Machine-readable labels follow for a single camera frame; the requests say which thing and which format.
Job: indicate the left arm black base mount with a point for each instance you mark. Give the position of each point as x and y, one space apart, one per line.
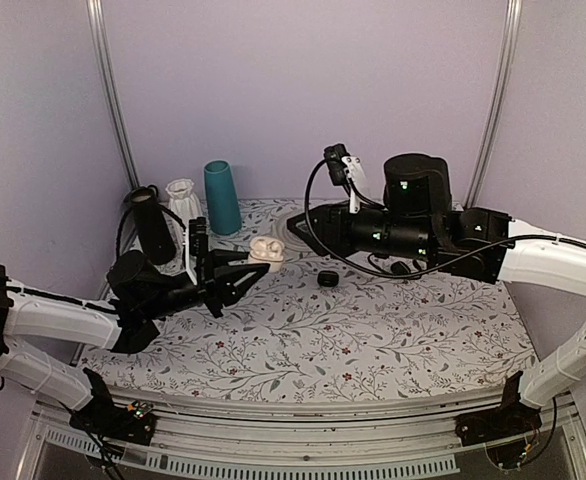
134 423

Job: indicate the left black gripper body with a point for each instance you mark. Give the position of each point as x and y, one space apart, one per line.
209 293

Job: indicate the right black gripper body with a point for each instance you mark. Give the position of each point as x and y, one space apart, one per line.
405 238

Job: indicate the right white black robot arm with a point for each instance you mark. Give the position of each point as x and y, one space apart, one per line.
498 248

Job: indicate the aluminium frame post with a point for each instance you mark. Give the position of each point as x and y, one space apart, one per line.
98 30
504 66

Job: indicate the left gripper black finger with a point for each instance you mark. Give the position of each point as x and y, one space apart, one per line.
225 257
234 281

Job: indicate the right aluminium frame post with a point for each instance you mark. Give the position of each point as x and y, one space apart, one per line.
504 66

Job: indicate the teal plastic cup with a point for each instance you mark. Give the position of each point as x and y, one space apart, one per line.
222 202

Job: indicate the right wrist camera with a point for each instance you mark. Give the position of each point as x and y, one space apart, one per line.
346 170

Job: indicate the black cylindrical cup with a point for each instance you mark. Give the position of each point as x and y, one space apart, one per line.
153 232

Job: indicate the floral patterned table mat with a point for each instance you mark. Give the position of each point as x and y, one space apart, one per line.
366 339

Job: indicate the left aluminium frame post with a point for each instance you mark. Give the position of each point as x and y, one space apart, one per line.
98 30

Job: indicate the aluminium front rail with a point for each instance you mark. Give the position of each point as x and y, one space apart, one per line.
404 438

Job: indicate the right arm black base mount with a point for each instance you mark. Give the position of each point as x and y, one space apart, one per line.
511 417

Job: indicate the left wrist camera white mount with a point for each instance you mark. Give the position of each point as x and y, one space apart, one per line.
195 248

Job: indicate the white ribbed vase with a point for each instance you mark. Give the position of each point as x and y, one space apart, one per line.
183 201

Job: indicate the white earbuds charging case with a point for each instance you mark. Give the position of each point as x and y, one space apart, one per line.
267 250

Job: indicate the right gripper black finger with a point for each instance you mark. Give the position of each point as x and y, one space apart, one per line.
318 215
297 225

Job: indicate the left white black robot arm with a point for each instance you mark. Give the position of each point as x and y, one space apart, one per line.
125 324

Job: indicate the black wireless earbud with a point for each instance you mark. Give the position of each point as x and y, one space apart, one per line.
327 278

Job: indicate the translucent round plate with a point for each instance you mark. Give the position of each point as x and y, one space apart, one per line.
292 243

